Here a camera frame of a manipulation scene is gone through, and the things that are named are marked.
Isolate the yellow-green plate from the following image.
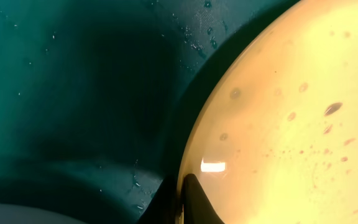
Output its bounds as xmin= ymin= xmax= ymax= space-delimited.
xmin=178 ymin=0 xmax=358 ymax=224

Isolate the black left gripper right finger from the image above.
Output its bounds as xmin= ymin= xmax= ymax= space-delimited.
xmin=180 ymin=174 xmax=224 ymax=224

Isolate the light blue plate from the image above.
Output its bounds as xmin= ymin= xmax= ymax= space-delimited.
xmin=0 ymin=203 xmax=86 ymax=224

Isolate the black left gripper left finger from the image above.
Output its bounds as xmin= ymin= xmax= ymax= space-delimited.
xmin=137 ymin=176 xmax=177 ymax=224

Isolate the blue plastic tray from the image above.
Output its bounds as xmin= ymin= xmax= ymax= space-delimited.
xmin=0 ymin=0 xmax=295 ymax=223

